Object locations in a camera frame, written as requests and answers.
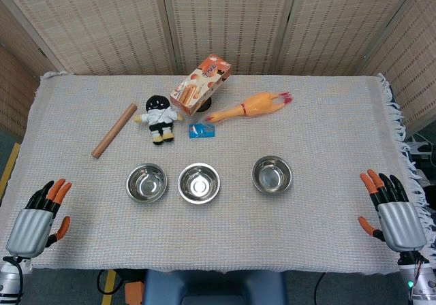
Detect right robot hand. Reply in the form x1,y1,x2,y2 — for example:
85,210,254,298
357,168,429,253

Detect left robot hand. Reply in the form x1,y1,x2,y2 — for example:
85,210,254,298
5,178,73,259

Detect small stainless steel bowl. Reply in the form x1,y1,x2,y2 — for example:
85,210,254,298
251,155,294,195
125,163,168,204
177,162,221,206

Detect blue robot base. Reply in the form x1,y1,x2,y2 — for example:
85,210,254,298
142,269,287,305

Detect white equipment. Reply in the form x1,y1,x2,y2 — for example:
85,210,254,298
404,140,436,167

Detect white woven tablecloth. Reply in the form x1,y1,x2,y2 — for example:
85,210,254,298
0,71,431,275

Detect orange block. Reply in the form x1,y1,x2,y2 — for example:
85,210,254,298
123,280,146,305

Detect wooden rolling pin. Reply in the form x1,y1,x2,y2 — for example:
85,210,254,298
91,102,138,159

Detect woven folding screen panel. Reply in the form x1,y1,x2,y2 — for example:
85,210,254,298
277,0,431,77
356,0,436,134
0,0,175,77
0,0,40,139
160,0,301,76

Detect plush doll black head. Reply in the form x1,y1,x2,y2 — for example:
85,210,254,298
133,94,184,146

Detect yellow rubber chicken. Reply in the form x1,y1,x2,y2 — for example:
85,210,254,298
203,91,293,124

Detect blue snack packet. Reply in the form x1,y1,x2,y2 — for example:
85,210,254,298
188,123,217,140

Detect orange snack box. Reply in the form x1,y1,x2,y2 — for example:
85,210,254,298
169,53,233,117

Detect black cable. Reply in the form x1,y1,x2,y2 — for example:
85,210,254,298
313,272,328,305
96,269,115,296

